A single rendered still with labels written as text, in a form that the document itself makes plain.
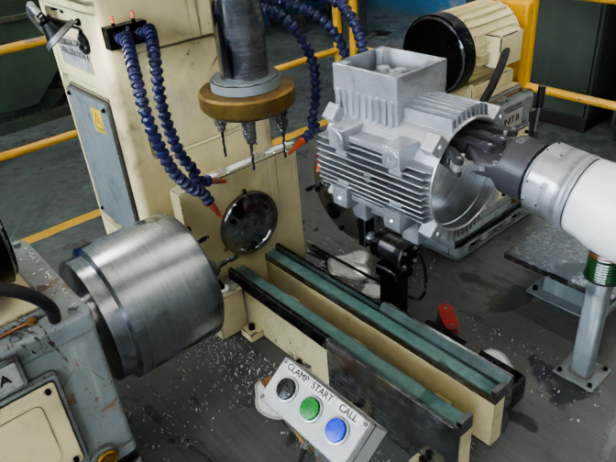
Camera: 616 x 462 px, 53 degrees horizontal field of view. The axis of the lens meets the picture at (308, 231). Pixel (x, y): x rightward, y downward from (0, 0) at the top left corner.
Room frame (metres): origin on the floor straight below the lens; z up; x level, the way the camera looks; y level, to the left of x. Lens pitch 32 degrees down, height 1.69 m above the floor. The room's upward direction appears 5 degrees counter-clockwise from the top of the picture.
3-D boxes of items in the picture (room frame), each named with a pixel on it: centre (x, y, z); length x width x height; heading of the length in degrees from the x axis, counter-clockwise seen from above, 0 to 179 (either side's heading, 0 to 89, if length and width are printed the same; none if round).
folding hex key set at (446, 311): (1.02, -0.29, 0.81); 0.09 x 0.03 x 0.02; 0
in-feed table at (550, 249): (1.09, -0.60, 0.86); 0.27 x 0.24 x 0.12; 128
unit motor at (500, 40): (1.45, -0.45, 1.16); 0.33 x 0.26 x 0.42; 128
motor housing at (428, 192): (0.79, -0.16, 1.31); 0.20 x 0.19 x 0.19; 38
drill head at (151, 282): (0.86, 0.34, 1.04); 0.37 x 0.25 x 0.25; 128
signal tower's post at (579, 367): (0.84, -0.50, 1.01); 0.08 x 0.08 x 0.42; 38
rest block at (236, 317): (1.06, 0.20, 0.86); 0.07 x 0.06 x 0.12; 128
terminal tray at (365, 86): (0.83, -0.13, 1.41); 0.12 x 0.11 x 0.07; 38
